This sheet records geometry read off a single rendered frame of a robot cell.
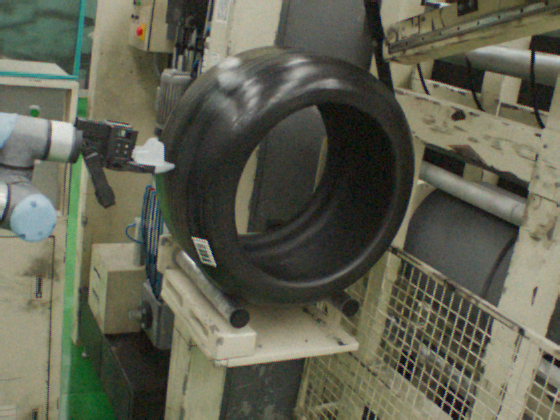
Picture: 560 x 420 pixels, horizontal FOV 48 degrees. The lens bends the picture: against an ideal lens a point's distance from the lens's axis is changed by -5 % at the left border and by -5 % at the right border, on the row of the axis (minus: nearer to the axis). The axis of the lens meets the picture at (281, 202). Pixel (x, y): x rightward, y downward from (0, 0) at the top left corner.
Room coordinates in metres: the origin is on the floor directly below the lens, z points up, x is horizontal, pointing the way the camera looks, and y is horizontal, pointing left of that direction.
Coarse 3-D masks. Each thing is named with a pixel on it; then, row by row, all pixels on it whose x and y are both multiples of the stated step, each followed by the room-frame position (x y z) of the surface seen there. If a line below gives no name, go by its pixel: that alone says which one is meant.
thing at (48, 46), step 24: (0, 0) 1.58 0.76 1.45; (24, 0) 1.61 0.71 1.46; (48, 0) 1.64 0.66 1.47; (72, 0) 1.67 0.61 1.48; (0, 24) 1.58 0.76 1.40; (24, 24) 1.61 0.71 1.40; (48, 24) 1.64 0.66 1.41; (72, 24) 1.67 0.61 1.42; (0, 48) 1.59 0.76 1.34; (24, 48) 1.62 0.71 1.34; (48, 48) 1.65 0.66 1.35; (72, 48) 1.68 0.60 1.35; (0, 72) 1.58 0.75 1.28; (24, 72) 1.62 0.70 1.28; (48, 72) 1.65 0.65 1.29; (72, 72) 1.68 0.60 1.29
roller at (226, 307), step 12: (180, 252) 1.51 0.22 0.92; (180, 264) 1.48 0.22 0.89; (192, 264) 1.44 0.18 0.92; (192, 276) 1.41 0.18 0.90; (204, 276) 1.38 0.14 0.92; (204, 288) 1.35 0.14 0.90; (216, 288) 1.32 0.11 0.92; (216, 300) 1.29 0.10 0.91; (228, 300) 1.27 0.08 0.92; (228, 312) 1.24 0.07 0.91; (240, 312) 1.23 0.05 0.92; (240, 324) 1.23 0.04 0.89
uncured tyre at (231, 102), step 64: (256, 64) 1.31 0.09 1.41; (320, 64) 1.31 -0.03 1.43; (192, 128) 1.25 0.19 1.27; (256, 128) 1.22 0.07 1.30; (384, 128) 1.36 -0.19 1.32; (192, 192) 1.19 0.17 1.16; (320, 192) 1.63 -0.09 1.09; (384, 192) 1.54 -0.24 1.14; (192, 256) 1.24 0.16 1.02; (256, 256) 1.53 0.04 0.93; (320, 256) 1.54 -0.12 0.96
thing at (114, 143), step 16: (80, 128) 1.14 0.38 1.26; (96, 128) 1.16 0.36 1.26; (112, 128) 1.16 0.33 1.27; (128, 128) 1.21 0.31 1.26; (80, 144) 1.13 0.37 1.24; (96, 144) 1.16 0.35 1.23; (112, 144) 1.16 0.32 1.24; (128, 144) 1.19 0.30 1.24; (112, 160) 1.16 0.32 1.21; (128, 160) 1.18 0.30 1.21
